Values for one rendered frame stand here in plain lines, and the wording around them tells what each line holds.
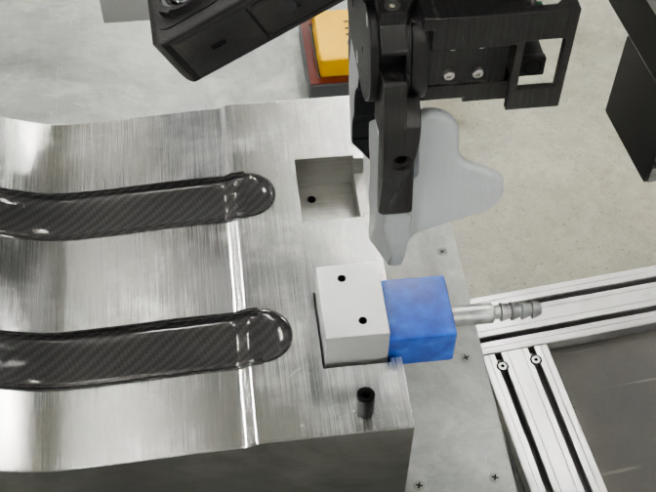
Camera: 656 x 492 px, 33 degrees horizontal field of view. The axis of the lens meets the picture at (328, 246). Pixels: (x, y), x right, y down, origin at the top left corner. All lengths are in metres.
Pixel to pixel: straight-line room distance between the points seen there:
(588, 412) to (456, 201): 0.95
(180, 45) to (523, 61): 0.14
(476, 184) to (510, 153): 1.48
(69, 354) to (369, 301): 0.18
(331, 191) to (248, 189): 0.06
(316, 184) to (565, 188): 1.22
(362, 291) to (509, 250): 1.22
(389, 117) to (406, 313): 0.21
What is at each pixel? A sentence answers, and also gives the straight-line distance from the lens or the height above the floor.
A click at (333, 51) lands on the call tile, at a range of 0.87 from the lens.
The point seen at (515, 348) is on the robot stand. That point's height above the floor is 0.23.
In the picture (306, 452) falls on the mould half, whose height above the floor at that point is 0.87.
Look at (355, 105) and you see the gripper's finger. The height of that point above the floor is 1.04.
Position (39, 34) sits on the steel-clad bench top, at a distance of 0.97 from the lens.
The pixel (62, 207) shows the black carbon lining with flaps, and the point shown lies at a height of 0.88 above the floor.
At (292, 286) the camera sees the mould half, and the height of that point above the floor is 0.89.
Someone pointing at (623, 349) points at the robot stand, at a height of 0.21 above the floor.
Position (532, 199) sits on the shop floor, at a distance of 1.90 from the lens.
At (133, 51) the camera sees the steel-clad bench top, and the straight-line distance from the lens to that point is 0.94.
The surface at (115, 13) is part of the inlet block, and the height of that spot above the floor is 0.91.
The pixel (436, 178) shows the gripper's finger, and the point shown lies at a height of 1.06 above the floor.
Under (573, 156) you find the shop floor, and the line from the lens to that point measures 1.99.
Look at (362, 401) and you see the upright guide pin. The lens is 0.59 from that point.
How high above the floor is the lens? 1.42
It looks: 52 degrees down
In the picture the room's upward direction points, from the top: 1 degrees clockwise
